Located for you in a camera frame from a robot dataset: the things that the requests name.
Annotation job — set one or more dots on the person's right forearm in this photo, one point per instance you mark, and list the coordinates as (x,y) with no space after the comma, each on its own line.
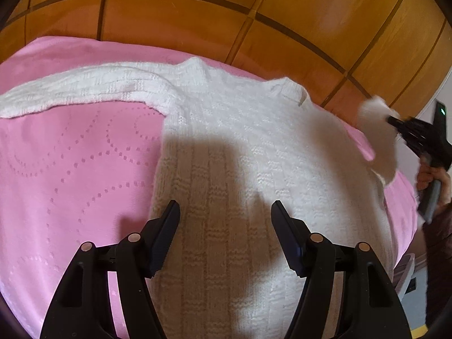
(439,254)

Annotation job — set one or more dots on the person's right hand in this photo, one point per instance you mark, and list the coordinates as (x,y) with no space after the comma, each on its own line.
(425,180)

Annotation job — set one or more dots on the pale striped object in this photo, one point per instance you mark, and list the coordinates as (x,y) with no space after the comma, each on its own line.
(404,272)

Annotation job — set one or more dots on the white knitted sweater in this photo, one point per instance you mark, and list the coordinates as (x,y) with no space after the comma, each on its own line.
(247,148)

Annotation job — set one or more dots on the wooden wardrobe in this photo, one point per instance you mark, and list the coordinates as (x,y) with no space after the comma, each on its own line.
(212,10)

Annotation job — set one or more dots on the pink dotted blanket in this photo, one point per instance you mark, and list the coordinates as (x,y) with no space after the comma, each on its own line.
(70,183)

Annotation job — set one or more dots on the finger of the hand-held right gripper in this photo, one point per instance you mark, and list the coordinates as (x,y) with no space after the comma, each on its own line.
(409,132)

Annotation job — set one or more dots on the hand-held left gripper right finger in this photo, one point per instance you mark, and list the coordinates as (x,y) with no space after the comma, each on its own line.
(287,240)

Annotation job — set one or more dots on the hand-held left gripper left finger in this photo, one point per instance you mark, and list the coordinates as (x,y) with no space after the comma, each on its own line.
(165,240)

